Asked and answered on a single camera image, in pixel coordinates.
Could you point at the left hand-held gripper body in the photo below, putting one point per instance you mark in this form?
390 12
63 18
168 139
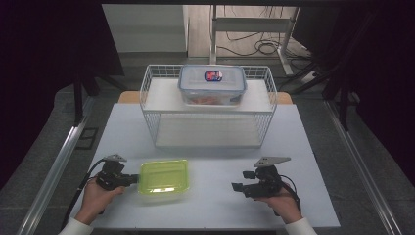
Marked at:
112 178

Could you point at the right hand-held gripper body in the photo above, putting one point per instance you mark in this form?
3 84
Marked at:
266 182

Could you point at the green lidded plastic container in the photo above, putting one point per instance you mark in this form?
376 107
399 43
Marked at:
163 178

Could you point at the clear container with blue lid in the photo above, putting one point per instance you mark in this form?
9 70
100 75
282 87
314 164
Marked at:
212 88

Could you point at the person's left hand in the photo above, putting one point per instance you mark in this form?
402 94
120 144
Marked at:
94 200

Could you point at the person's right hand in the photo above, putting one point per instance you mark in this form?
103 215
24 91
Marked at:
285 205

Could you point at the wooden table board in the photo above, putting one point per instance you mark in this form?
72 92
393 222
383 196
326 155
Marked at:
129 97

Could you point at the black stand leg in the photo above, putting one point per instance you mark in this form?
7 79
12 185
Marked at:
78 101

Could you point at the black stand legs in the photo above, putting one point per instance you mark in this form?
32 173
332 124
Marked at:
342 104

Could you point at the white power strip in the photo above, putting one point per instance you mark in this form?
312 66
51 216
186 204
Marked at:
308 77

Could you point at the black curtain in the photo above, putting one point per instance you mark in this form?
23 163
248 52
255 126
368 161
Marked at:
39 65
385 81

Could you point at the white cabinet panel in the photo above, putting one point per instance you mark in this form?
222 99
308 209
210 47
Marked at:
143 29

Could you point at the aluminium rail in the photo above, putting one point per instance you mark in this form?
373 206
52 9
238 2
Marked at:
362 169
55 169

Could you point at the white metal desk frame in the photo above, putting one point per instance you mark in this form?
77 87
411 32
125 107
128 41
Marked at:
251 24

